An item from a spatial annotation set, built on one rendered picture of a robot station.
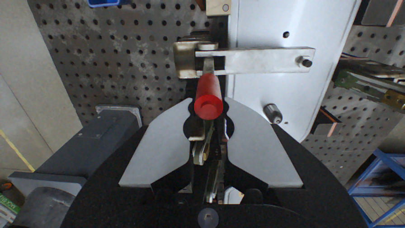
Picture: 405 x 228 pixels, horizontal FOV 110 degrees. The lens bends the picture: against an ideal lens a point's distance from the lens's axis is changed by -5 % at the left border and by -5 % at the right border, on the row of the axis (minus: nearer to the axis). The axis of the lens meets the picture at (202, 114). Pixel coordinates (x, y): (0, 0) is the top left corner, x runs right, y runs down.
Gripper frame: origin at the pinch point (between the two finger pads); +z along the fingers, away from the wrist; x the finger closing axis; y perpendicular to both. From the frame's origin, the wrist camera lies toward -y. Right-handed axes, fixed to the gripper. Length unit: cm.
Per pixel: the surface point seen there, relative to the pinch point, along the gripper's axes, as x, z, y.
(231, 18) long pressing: 4.0, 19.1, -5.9
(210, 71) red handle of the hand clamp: 0.2, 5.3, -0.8
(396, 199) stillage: 209, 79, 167
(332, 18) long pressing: 21.5, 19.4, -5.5
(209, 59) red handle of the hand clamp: 0.1, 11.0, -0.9
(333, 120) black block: 32.1, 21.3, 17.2
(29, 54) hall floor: -160, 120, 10
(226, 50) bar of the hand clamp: 2.7, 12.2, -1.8
